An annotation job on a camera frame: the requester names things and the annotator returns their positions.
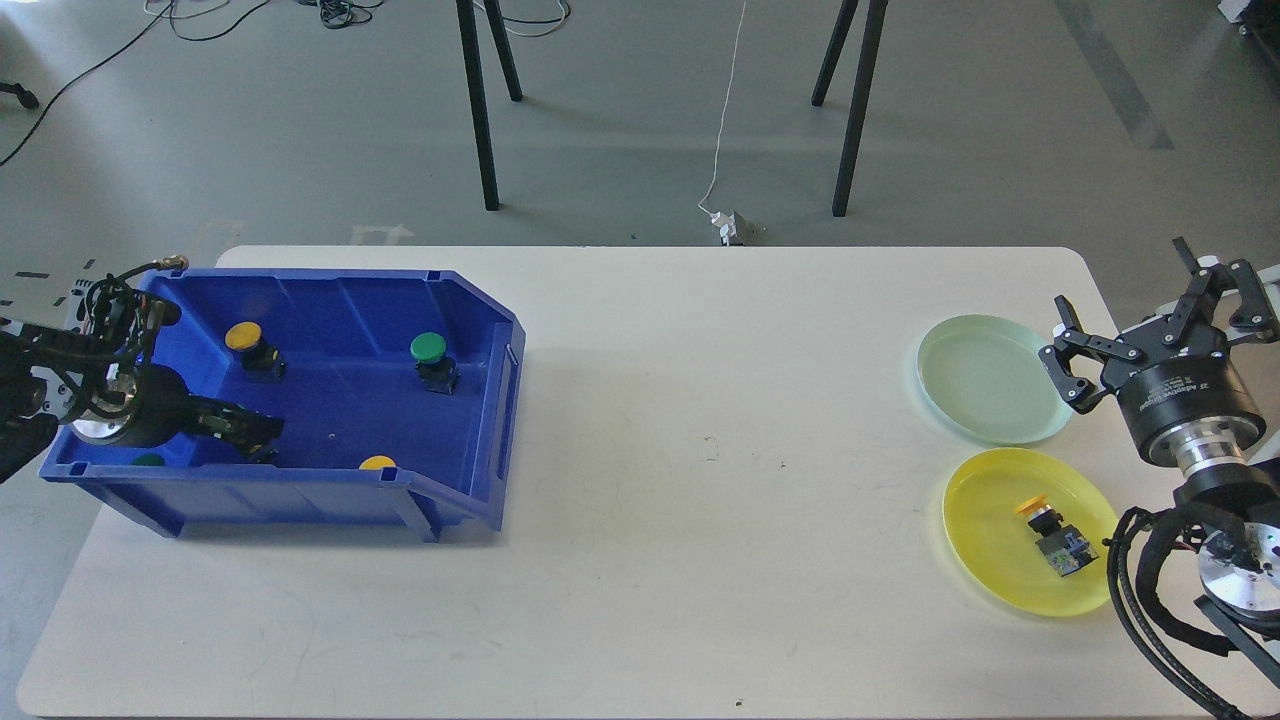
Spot yellow push button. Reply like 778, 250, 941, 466
1012, 495, 1100, 577

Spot black tripod leg right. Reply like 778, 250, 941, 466
810, 0, 890, 218

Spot black tripod leg left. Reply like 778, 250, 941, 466
454, 0, 524, 211

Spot yellow button at bin front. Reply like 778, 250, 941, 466
358, 455, 398, 471

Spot yellow plate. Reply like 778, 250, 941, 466
943, 448, 1117, 618

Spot blue plastic bin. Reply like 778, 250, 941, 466
38, 268, 525, 542

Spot light green plate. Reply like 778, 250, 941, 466
913, 314, 1073, 446

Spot white cable with plug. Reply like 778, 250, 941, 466
698, 0, 769, 247

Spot yellow button at bin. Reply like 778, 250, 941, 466
224, 322, 287, 380
358, 455, 398, 471

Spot yellow button at bin back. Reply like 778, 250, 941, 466
224, 322, 287, 380

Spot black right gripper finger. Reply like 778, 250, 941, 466
1038, 296, 1147, 415
1164, 237, 1279, 347

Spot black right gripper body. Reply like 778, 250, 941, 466
1102, 318, 1266, 468

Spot black floor cables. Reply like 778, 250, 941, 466
0, 0, 573, 167

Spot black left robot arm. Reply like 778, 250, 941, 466
1, 255, 285, 479

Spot green push button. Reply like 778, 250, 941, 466
410, 331, 460, 395

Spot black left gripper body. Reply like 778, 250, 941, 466
72, 364, 216, 448

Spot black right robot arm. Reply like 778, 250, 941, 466
1039, 237, 1279, 719

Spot black tripod leg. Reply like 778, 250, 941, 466
454, 0, 524, 211
810, 0, 890, 218

